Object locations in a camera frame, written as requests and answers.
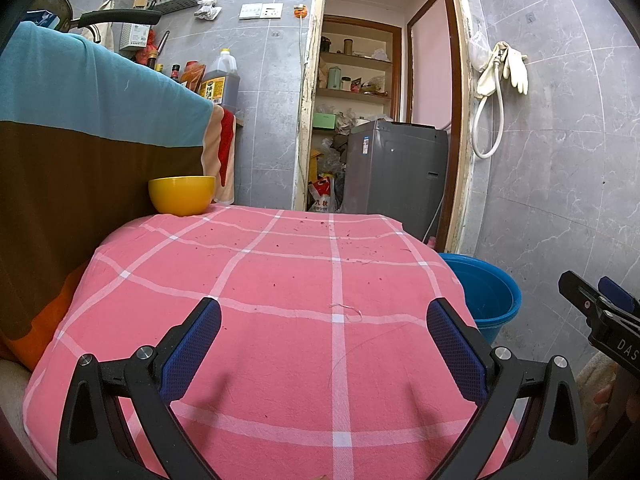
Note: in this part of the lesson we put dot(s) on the white rubber glove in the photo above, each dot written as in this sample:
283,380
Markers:
517,72

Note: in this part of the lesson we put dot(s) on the blue plastic bucket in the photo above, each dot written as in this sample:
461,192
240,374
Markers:
492,305

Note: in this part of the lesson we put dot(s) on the pink plaid cloth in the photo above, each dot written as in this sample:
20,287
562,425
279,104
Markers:
280,310

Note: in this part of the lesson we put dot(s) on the brown canister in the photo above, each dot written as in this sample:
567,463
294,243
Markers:
348,46

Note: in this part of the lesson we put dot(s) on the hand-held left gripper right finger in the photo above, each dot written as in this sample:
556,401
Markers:
455,350

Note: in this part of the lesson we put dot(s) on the orange snack bag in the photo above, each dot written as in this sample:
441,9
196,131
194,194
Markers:
192,76

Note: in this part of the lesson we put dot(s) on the grey washing machine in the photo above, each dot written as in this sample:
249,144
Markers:
395,180

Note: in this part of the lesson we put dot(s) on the white wall switch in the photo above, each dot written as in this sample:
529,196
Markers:
260,11

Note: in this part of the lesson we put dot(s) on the white crumpled rag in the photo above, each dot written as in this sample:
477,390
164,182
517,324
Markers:
207,7

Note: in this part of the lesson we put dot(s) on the orange wall plug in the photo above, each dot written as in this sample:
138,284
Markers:
299,10

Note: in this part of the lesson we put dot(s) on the white utensil holder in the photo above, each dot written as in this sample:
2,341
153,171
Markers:
132,37

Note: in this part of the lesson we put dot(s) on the mint green jar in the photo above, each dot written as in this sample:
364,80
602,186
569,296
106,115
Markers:
334,78

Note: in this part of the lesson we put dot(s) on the clear plastic bag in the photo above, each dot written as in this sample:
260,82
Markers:
477,52

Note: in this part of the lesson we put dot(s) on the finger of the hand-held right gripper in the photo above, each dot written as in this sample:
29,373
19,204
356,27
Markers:
617,292
575,287

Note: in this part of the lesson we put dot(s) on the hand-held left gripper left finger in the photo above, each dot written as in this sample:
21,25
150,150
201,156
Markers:
192,347

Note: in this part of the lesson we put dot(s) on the large cooking oil jug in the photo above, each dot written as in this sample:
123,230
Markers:
222,85

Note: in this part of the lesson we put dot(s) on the yellow plastic container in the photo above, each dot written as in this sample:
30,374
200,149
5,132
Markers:
316,162

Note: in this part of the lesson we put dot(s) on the red mesh bag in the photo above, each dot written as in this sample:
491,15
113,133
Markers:
149,47

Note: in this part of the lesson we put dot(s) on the beige towel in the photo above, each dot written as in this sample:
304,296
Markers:
95,35

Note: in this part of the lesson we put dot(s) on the green box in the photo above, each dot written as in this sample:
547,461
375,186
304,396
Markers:
325,120

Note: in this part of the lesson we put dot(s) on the white red rice sack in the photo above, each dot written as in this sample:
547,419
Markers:
321,194

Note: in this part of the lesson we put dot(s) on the blue white carton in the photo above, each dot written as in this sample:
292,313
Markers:
42,20

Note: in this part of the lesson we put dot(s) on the pink plastic item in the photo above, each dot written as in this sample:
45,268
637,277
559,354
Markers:
430,241

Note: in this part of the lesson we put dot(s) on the beige floor rug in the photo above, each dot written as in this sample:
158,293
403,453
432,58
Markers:
590,375

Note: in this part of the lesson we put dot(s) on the yellow bowl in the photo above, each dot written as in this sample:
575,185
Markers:
182,197

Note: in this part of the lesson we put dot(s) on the wooden shelving unit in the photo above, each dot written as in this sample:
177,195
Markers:
355,94

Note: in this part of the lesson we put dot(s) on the teal brown orange cloth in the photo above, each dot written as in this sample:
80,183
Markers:
75,110

